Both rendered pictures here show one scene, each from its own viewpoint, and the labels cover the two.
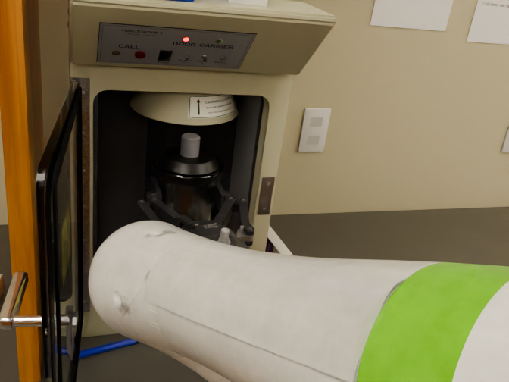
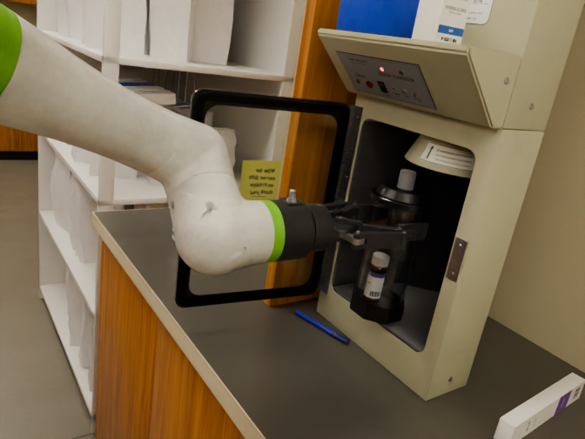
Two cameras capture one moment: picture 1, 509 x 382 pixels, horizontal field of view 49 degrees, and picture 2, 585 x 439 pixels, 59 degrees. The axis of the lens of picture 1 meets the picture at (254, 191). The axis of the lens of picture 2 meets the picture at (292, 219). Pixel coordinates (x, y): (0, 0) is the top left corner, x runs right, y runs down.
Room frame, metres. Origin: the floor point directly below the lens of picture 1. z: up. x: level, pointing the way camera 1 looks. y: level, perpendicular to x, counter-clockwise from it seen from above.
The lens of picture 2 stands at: (0.37, -0.68, 1.48)
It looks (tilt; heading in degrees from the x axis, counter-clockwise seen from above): 19 degrees down; 74
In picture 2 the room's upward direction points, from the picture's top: 9 degrees clockwise
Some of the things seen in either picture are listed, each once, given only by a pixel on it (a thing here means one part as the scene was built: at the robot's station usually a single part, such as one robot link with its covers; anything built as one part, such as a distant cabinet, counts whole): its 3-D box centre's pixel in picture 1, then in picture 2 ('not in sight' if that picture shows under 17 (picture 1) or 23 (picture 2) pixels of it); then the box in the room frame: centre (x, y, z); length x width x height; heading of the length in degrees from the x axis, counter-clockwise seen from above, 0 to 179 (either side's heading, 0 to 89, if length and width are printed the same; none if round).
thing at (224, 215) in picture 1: (222, 220); (367, 232); (0.71, 0.04, 1.21); 0.11 x 0.01 x 0.04; 172
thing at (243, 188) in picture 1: (166, 170); (437, 225); (0.90, 0.16, 1.19); 0.26 x 0.24 x 0.35; 111
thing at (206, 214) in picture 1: (182, 223); (389, 252); (0.79, 0.11, 1.15); 0.11 x 0.11 x 0.21
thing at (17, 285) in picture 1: (29, 300); not in sight; (0.49, 0.23, 1.20); 0.10 x 0.05 x 0.03; 14
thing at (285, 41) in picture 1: (200, 38); (401, 73); (0.74, 0.10, 1.46); 0.32 x 0.11 x 0.10; 111
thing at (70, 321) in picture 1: (67, 333); not in sight; (0.47, 0.18, 1.18); 0.02 x 0.02 x 0.06; 14
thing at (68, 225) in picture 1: (65, 270); (263, 205); (0.57, 0.22, 1.19); 0.30 x 0.01 x 0.40; 14
